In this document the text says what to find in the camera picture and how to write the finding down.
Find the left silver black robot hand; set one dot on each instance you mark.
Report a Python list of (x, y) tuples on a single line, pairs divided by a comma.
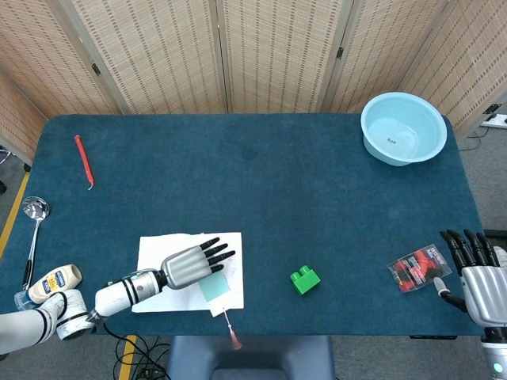
[(186, 267)]

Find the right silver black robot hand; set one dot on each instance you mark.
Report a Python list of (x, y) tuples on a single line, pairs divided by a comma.
[(485, 293)]

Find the white notebook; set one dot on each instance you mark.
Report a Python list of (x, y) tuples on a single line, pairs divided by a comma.
[(158, 249)]

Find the green white tasselled bookmark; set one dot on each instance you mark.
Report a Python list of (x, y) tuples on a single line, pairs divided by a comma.
[(214, 289)]

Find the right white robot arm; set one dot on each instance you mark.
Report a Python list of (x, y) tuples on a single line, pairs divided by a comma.
[(495, 356)]

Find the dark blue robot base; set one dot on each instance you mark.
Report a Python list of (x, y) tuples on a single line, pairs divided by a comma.
[(253, 356)]

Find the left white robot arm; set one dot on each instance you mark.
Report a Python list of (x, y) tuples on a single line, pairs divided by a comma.
[(119, 295)]

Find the red black plastic packet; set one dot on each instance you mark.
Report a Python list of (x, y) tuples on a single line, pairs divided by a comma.
[(416, 269)]

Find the dark blue table cover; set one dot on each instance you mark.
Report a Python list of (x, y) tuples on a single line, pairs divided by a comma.
[(277, 198)]

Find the green toy building brick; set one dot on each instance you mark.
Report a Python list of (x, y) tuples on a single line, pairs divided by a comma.
[(305, 283)]

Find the mayonnaise squeeze bottle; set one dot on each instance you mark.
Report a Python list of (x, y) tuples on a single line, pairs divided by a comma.
[(55, 279)]

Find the red stick tool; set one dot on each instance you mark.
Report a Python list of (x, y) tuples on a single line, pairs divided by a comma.
[(84, 160)]

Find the light blue plastic basin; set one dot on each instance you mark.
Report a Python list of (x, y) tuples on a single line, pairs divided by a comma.
[(404, 130)]

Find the black screen hinge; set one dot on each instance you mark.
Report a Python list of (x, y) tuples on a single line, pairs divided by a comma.
[(95, 68), (340, 52), (492, 107)]

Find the office chair base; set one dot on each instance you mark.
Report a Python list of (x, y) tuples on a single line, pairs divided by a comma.
[(2, 186)]

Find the woven bamboo folding screen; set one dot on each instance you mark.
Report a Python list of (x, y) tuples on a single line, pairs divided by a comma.
[(158, 59)]

